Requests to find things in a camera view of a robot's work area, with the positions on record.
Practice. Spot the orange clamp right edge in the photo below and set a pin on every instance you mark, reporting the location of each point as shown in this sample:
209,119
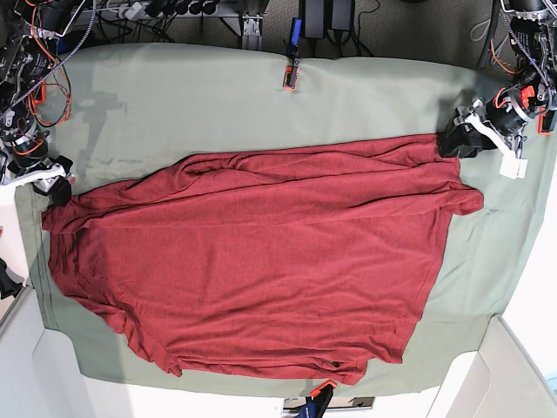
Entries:
546,123

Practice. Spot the black clamp left edge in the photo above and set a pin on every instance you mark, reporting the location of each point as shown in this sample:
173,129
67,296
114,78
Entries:
8,287

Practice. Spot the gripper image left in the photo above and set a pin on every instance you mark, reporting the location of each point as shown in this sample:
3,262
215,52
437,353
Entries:
26,162

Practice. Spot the white bin bottom left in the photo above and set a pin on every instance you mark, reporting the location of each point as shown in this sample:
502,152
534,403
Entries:
40,376

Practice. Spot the metal table leg bracket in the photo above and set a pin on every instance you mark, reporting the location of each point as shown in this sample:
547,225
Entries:
251,33

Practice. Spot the green table cloth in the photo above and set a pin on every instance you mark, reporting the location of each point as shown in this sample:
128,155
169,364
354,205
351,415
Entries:
140,107

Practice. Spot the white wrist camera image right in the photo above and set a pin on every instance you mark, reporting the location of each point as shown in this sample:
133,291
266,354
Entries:
513,168

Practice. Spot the white bin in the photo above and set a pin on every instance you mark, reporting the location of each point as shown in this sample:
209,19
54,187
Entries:
40,376
499,379

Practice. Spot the blue orange clamp bottom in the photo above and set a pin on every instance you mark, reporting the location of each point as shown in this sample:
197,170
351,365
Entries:
318,401

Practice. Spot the white power strip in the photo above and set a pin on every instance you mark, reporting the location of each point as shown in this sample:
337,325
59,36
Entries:
130,11

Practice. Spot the orange black clamp left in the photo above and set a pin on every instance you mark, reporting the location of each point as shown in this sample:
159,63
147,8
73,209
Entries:
38,96

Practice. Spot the blue clamp top middle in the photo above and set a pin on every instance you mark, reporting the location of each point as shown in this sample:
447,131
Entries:
292,52

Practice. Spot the red long-sleeve T-shirt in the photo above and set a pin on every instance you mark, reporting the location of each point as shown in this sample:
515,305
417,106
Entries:
302,263

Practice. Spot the white bin bottom right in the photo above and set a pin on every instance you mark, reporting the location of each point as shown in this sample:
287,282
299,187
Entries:
499,379

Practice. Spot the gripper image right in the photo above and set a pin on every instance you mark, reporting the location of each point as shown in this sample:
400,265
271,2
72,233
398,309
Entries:
498,123

